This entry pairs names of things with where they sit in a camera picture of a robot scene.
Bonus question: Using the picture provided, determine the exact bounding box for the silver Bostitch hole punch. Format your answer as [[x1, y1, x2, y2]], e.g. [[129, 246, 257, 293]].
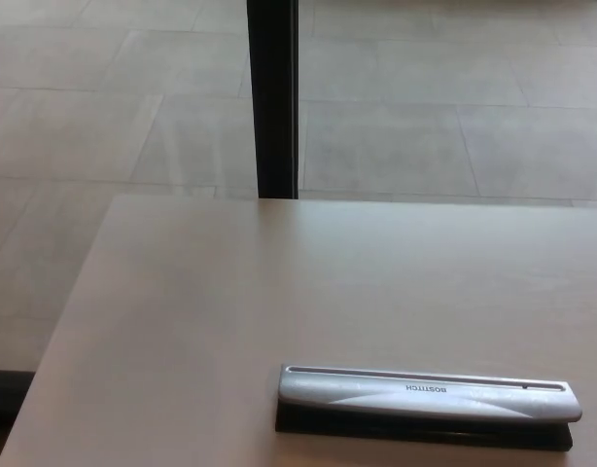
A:
[[274, 363, 583, 453]]

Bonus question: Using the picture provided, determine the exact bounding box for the dark baseboard strip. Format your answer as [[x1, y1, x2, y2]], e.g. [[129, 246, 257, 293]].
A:
[[0, 369, 37, 440]]

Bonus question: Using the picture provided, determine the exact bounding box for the black vertical post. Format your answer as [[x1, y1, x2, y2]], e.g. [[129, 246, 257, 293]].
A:
[[246, 0, 300, 200]]

